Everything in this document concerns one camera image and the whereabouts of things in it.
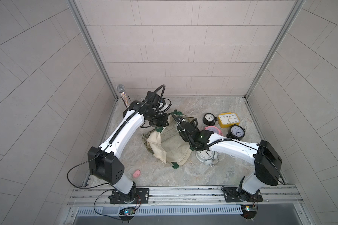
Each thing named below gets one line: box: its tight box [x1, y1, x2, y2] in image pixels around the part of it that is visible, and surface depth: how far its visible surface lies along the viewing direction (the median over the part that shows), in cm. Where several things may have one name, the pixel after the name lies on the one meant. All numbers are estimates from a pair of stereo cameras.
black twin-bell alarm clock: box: [202, 112, 219, 126], surface depth 101 cm
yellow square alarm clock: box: [217, 112, 241, 128], surface depth 101 cm
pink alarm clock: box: [204, 125, 223, 136], surface depth 96 cm
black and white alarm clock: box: [226, 123, 246, 141], surface depth 95 cm
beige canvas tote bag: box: [141, 113, 195, 167], surface depth 82 cm
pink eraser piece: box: [132, 169, 141, 179], surface depth 78 cm
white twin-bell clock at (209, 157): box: [195, 149, 219, 166], surface depth 82 cm
